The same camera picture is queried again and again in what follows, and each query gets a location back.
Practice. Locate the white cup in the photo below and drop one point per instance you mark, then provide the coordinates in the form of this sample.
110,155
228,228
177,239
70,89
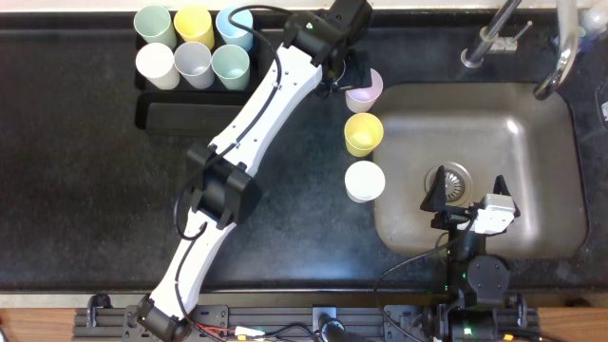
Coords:
154,62
365,180

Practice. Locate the black tray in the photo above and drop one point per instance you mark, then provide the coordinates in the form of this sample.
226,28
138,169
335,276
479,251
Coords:
190,119

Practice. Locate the blue cup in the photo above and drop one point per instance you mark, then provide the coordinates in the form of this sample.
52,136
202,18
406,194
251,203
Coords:
240,31

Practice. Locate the steel tap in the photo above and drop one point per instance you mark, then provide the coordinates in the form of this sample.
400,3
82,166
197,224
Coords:
567,47

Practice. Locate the grey cup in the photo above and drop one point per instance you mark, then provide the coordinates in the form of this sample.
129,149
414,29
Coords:
192,59

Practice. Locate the mounting rail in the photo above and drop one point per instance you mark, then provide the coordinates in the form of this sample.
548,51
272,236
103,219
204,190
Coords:
275,319

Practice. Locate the yellow cup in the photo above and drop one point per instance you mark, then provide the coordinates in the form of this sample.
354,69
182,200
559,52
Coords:
192,23
363,133

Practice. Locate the green cup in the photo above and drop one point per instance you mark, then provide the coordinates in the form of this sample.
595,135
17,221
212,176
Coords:
153,24
230,62

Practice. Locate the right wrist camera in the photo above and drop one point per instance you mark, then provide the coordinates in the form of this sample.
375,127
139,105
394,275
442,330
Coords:
491,214

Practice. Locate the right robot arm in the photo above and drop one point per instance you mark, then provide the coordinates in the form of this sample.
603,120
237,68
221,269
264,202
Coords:
488,279

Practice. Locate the steel sink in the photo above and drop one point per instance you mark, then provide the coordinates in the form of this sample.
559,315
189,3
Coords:
522,142

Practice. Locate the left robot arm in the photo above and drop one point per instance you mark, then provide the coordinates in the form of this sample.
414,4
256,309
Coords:
266,114

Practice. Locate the pink cup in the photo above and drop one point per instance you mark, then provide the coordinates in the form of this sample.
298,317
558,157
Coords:
363,100

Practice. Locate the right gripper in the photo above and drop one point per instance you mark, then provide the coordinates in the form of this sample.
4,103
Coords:
446,218

